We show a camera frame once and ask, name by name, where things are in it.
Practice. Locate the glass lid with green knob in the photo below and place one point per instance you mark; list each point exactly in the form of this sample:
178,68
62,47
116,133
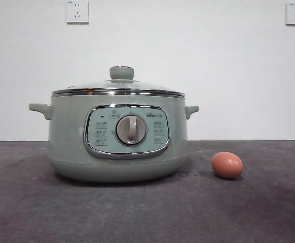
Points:
121,72

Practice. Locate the pale green electric cooking pot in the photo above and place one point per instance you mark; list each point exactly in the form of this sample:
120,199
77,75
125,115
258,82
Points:
66,131

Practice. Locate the brown egg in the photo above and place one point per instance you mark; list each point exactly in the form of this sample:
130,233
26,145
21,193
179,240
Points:
227,165

